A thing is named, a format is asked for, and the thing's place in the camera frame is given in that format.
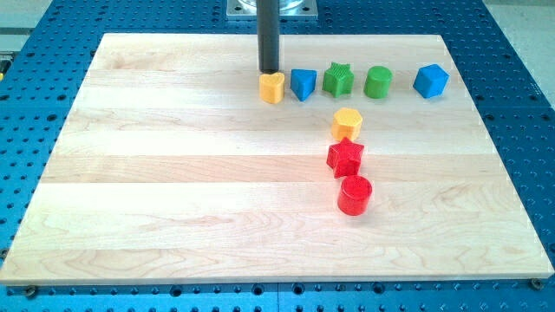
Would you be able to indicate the red star block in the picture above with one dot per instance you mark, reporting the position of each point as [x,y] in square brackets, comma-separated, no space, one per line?
[345,158]

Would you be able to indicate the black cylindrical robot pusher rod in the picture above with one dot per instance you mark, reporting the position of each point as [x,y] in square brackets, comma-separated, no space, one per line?
[268,35]

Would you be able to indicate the light wooden board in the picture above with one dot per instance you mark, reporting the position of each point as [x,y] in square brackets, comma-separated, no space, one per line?
[170,169]

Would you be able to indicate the blue cube block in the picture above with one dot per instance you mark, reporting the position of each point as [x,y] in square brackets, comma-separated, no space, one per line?
[431,81]

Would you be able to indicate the yellow hexagon block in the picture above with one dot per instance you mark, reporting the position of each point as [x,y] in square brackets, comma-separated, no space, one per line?
[347,123]

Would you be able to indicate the green cylinder block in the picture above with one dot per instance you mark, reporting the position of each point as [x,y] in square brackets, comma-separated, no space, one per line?
[377,82]

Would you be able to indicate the red cylinder block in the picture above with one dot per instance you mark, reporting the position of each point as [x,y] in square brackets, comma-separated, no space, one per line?
[353,198]

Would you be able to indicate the yellow heart block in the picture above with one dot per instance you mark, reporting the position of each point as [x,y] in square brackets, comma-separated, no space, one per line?
[271,87]

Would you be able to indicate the blue perforated metal table plate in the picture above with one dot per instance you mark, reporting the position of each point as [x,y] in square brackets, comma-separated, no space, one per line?
[44,79]

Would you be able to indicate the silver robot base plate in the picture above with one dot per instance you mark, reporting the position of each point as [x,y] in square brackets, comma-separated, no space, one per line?
[299,10]

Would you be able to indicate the green star block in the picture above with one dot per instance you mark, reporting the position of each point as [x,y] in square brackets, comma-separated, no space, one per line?
[338,79]

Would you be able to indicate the blue triangle block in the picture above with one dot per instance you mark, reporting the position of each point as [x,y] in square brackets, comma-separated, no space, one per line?
[303,82]

